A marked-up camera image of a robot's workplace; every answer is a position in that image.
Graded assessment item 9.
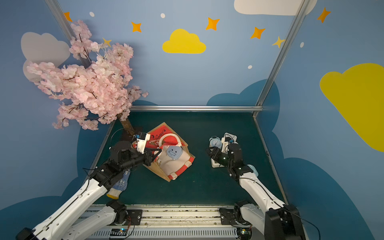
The white box clock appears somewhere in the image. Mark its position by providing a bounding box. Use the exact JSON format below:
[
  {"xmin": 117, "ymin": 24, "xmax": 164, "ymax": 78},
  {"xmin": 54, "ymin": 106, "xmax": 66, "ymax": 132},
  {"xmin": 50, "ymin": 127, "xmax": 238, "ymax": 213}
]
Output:
[{"xmin": 221, "ymin": 133, "xmax": 237, "ymax": 153}]

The white rectangular digital clock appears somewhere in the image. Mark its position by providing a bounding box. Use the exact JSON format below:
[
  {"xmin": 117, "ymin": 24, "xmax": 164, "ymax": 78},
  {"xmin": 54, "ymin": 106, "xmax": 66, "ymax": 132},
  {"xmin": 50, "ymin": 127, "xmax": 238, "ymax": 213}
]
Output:
[{"xmin": 211, "ymin": 159, "xmax": 224, "ymax": 168}]

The blue twin bell alarm clock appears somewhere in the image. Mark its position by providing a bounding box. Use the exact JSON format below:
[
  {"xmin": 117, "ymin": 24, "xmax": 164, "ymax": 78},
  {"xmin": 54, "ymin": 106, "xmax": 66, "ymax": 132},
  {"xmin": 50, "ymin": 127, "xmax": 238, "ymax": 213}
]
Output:
[{"xmin": 209, "ymin": 136, "xmax": 223, "ymax": 150}]

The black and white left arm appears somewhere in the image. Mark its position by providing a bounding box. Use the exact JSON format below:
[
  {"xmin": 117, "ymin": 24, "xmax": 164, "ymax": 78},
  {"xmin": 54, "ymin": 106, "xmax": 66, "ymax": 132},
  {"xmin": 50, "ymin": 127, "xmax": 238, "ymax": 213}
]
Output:
[{"xmin": 16, "ymin": 141, "xmax": 162, "ymax": 240}]

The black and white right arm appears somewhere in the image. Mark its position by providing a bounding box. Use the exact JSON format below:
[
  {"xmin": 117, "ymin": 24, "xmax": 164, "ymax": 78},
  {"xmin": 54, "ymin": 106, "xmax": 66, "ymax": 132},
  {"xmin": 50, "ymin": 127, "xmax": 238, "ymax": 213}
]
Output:
[{"xmin": 207, "ymin": 144, "xmax": 306, "ymax": 240}]

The light blue plastic spoon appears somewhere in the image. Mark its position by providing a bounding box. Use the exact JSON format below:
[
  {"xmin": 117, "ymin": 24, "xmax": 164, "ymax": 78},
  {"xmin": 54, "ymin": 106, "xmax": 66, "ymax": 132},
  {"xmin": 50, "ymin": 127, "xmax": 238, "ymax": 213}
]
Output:
[{"xmin": 248, "ymin": 165, "xmax": 259, "ymax": 177}]

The brown artificial tree trunk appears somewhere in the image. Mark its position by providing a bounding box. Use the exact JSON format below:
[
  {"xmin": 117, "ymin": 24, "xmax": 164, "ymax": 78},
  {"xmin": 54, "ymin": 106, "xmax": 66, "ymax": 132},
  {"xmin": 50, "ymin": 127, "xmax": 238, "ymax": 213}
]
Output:
[{"xmin": 117, "ymin": 114, "xmax": 135, "ymax": 136}]

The pink cherry blossom foliage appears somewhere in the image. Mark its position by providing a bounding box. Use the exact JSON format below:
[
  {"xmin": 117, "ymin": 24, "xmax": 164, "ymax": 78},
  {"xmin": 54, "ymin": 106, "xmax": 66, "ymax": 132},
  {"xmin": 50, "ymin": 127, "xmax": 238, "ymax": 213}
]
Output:
[{"xmin": 27, "ymin": 20, "xmax": 148, "ymax": 131}]

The small green circuit board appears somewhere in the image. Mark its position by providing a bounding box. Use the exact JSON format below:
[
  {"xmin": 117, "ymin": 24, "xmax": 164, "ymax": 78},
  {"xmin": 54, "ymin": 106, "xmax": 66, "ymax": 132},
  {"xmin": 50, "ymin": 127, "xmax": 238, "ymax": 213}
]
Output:
[{"xmin": 109, "ymin": 228, "xmax": 129, "ymax": 240}]

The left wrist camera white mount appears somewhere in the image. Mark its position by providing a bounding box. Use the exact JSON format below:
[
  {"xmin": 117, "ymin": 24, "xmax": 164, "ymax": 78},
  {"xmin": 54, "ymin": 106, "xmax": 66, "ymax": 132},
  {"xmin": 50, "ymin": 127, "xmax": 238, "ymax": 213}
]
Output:
[{"xmin": 135, "ymin": 132, "xmax": 151, "ymax": 154}]

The dark metal tree base plate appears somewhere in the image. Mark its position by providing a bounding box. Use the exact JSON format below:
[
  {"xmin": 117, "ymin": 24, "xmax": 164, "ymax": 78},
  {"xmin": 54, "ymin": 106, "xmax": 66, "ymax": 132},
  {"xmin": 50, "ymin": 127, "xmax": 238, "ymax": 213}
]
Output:
[{"xmin": 120, "ymin": 126, "xmax": 143, "ymax": 142}]

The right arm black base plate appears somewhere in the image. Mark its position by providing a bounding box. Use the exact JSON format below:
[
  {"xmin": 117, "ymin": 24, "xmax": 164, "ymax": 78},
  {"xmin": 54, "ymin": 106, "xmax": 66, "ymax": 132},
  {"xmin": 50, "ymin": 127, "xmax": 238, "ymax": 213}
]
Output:
[{"xmin": 219, "ymin": 208, "xmax": 239, "ymax": 226}]

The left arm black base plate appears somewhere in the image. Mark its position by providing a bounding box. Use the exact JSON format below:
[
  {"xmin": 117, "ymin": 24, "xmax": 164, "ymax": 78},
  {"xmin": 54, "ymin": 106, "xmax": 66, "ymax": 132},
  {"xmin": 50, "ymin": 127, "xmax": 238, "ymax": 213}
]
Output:
[{"xmin": 123, "ymin": 209, "xmax": 143, "ymax": 226}]

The horizontal aluminium frame rail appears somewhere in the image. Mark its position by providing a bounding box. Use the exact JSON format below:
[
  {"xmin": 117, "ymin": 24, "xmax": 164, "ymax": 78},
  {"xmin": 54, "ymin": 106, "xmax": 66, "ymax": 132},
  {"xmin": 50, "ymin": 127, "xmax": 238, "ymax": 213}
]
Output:
[{"xmin": 131, "ymin": 106, "xmax": 263, "ymax": 113}]

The front aluminium mounting rail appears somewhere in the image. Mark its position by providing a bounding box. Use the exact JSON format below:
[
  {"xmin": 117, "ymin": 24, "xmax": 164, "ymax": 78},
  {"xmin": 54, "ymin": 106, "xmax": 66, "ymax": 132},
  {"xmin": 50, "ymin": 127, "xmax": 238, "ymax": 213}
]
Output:
[{"xmin": 64, "ymin": 205, "xmax": 310, "ymax": 240}]

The left aluminium frame post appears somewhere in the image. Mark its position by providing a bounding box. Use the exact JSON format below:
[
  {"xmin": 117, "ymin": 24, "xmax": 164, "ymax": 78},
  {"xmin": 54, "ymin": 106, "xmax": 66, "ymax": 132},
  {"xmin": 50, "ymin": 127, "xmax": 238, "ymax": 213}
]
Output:
[{"xmin": 44, "ymin": 0, "xmax": 91, "ymax": 68}]

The aluminium frame post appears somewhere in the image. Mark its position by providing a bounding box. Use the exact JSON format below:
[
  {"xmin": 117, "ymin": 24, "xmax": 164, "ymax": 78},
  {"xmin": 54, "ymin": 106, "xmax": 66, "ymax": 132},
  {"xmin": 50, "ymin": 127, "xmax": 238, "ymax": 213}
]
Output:
[
  {"xmin": 252, "ymin": 0, "xmax": 312, "ymax": 121},
  {"xmin": 44, "ymin": 0, "xmax": 91, "ymax": 68}
]

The right aluminium frame post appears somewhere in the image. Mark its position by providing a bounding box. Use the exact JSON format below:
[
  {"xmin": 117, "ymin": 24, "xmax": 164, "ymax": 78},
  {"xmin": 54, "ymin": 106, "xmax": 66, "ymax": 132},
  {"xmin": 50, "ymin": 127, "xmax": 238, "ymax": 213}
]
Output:
[{"xmin": 252, "ymin": 0, "xmax": 312, "ymax": 121}]

